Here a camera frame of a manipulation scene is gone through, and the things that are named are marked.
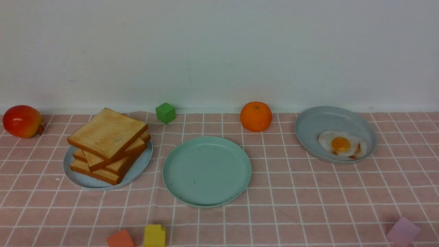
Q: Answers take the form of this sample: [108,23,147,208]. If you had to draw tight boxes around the orange fruit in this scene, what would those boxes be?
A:
[240,102,273,132]

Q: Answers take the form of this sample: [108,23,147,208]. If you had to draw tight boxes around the green centre plate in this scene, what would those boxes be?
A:
[162,136,251,208]

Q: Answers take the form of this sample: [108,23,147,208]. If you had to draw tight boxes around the fried egg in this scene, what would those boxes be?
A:
[317,131,366,159]
[348,142,368,160]

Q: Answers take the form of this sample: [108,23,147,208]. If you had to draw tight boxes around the green wooden cube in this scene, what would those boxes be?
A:
[155,103,177,125]

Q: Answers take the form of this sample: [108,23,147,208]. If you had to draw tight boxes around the grey blue egg plate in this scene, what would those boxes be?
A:
[294,106,378,164]

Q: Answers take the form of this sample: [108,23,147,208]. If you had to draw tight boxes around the pink checkered tablecloth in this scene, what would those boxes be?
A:
[0,111,439,247]

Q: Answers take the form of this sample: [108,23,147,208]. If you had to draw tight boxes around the pink wooden block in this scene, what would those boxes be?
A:
[386,217,421,247]

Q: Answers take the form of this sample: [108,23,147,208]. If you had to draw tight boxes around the light blue bread plate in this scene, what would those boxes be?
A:
[63,140,153,190]

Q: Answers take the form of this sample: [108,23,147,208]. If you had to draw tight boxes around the orange wooden block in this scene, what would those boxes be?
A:
[107,229,135,247]

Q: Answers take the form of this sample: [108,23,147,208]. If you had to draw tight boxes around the yellow wooden block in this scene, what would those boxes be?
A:
[144,224,166,247]

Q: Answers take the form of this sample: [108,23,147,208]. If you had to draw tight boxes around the toast slice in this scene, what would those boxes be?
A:
[82,131,150,172]
[70,160,133,186]
[72,147,146,174]
[68,108,148,160]

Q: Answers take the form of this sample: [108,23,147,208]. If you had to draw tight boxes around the red yellow apple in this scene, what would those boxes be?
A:
[2,105,46,139]

